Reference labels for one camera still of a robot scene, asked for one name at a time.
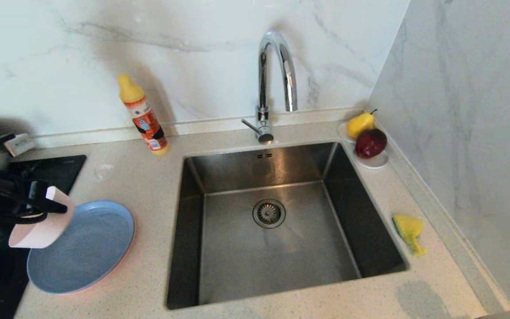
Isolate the pink bowl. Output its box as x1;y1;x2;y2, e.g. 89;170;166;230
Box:
8;186;75;249

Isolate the blue grey plate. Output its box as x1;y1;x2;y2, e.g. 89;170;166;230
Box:
27;201;135;295

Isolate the pink plate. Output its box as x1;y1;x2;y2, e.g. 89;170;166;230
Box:
78;248;131;295

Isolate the yellow orange dish soap bottle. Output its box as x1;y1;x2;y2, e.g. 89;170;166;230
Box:
117;74;170;156

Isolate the chrome gooseneck faucet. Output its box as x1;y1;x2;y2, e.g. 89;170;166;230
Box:
242;30;299;145

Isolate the yellow green sponge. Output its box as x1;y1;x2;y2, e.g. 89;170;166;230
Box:
392;214;428;257

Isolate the stainless steel sink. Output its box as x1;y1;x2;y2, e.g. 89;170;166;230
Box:
166;141;410;310

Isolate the round metal sink strainer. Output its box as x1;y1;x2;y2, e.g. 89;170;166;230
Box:
252;198;286;229

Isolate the black induction cooktop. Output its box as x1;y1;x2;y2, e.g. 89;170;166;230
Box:
0;155;87;319

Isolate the yellow pear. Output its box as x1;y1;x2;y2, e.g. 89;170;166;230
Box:
347;109;378;140

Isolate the dark red apple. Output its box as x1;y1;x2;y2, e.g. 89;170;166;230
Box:
355;128;388;159

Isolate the small white fruit dish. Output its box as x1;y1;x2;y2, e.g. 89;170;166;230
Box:
337;122;389;169

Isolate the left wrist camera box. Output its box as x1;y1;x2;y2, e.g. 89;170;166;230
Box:
4;133;36;158

